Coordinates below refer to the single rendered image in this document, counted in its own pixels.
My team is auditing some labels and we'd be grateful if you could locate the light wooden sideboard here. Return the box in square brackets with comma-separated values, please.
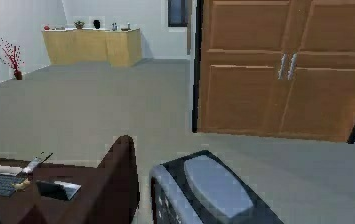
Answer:
[41, 27, 143, 68]

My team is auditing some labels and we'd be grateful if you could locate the dark grey keyboard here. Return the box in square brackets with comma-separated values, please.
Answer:
[0, 172, 27, 198]

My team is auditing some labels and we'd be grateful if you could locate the red branch plant in vase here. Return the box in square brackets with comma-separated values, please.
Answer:
[0, 37, 25, 81]

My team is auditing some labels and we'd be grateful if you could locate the grey remote control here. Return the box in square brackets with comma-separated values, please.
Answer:
[22, 151, 54, 175]

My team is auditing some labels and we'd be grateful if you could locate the small yellow toy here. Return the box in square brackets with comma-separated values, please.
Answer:
[12, 179, 31, 192]

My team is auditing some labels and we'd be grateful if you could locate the white book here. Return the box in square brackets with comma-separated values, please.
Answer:
[0, 164, 23, 177]

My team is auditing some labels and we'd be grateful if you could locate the black and grey bin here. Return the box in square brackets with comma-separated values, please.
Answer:
[148, 149, 285, 224]

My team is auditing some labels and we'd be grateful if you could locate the dark brown sofa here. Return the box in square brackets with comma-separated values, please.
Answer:
[0, 134, 141, 224]

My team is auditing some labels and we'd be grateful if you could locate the large brown wooden wardrobe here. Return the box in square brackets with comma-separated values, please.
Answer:
[191, 0, 355, 145]

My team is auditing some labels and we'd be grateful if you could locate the dark window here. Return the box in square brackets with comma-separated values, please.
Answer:
[167, 0, 189, 28]

